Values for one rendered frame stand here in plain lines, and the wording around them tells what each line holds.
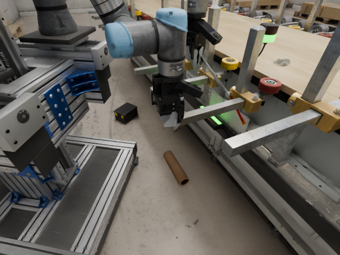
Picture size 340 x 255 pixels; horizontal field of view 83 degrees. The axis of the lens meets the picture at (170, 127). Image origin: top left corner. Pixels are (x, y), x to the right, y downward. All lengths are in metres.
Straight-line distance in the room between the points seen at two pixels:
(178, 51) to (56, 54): 0.64
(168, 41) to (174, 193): 1.16
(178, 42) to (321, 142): 0.68
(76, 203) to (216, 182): 0.96
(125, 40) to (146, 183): 1.20
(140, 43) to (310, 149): 0.78
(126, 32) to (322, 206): 0.73
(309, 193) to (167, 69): 0.59
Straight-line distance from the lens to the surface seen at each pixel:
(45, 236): 1.28
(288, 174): 0.80
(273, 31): 0.78
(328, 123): 0.63
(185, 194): 1.46
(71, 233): 1.23
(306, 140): 0.97
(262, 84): 0.85
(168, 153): 1.59
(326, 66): 0.62
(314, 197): 0.78
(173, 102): 0.56
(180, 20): 0.49
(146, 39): 0.47
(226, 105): 0.74
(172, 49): 0.50
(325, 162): 0.97
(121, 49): 0.46
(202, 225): 1.38
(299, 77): 0.99
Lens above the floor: 1.25
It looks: 40 degrees down
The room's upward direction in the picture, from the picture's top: straight up
